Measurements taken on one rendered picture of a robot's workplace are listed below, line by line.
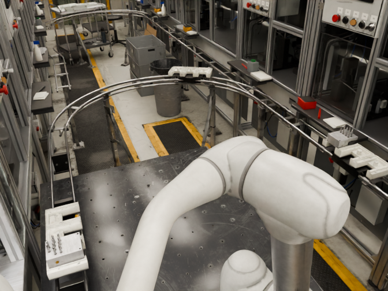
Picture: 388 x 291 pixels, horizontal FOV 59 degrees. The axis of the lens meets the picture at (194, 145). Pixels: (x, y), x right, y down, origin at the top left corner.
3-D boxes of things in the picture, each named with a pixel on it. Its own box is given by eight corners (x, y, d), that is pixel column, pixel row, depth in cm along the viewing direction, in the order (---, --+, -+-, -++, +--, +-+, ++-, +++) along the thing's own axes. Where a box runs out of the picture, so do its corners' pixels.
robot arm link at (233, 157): (190, 144, 78) (238, 167, 69) (239, 117, 89) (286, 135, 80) (191, 190, 84) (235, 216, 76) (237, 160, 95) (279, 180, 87)
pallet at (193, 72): (168, 82, 303) (168, 71, 298) (172, 76, 315) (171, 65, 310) (209, 84, 297) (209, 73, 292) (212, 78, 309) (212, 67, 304)
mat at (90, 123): (146, 174, 322) (146, 172, 321) (81, 189, 304) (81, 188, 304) (82, 33, 788) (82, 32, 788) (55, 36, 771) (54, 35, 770)
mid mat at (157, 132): (220, 159, 340) (220, 157, 340) (167, 171, 324) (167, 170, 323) (185, 116, 420) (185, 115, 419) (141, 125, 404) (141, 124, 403)
